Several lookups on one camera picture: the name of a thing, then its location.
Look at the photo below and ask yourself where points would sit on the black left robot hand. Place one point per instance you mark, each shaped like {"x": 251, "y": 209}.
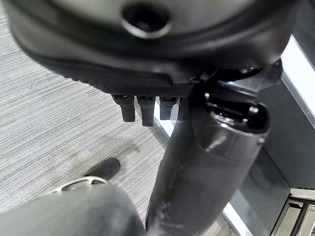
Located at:
{"x": 157, "y": 49}

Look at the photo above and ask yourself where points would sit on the dark robot left foot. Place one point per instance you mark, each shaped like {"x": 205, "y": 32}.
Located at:
{"x": 105, "y": 168}

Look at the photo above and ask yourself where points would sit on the dark metal rack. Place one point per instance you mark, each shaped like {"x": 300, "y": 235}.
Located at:
{"x": 302, "y": 214}

